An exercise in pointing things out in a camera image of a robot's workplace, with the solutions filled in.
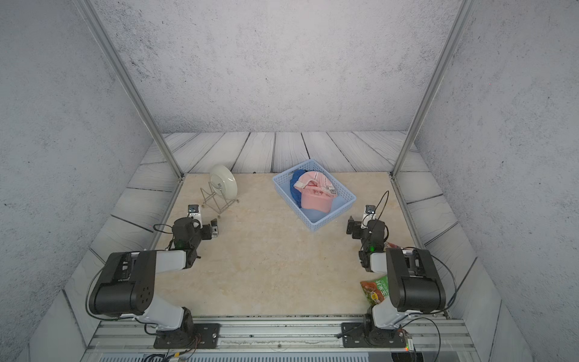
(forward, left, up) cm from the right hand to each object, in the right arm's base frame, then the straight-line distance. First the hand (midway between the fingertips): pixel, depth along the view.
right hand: (364, 216), depth 93 cm
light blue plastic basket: (-1, +21, -1) cm, 21 cm away
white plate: (+13, +59, +7) cm, 61 cm away
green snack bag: (-28, 0, -5) cm, 28 cm away
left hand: (-1, +65, 0) cm, 65 cm away
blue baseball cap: (+18, +29, -6) cm, 34 cm away
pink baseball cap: (+16, +18, -3) cm, 24 cm away
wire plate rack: (+12, +66, -4) cm, 67 cm away
